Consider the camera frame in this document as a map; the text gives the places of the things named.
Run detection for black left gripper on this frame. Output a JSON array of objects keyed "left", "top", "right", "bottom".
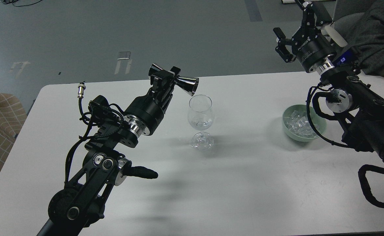
[{"left": 124, "top": 66, "right": 181, "bottom": 136}]

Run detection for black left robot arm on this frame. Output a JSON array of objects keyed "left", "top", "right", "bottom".
[{"left": 38, "top": 64, "right": 181, "bottom": 236}]

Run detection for green bowl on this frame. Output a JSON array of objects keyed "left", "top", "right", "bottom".
[{"left": 281, "top": 105, "right": 327, "bottom": 142}]

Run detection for clear ice cubes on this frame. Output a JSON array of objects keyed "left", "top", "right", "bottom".
[{"left": 284, "top": 109, "right": 318, "bottom": 138}]

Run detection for person in grey hoodie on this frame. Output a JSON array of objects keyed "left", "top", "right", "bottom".
[{"left": 344, "top": 0, "right": 384, "bottom": 77}]

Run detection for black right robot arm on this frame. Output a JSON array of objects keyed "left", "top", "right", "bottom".
[{"left": 273, "top": 0, "right": 384, "bottom": 208}]

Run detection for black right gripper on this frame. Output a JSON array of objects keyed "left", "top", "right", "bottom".
[{"left": 273, "top": 0, "right": 337, "bottom": 73}]

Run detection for black floor cables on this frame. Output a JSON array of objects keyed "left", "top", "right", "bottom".
[{"left": 0, "top": 0, "right": 42, "bottom": 14}]

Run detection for steel cocktail jigger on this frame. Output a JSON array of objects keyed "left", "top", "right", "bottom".
[{"left": 148, "top": 63, "right": 199, "bottom": 96}]

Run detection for clear wine glass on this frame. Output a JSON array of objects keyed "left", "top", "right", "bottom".
[{"left": 187, "top": 94, "right": 215, "bottom": 150}]

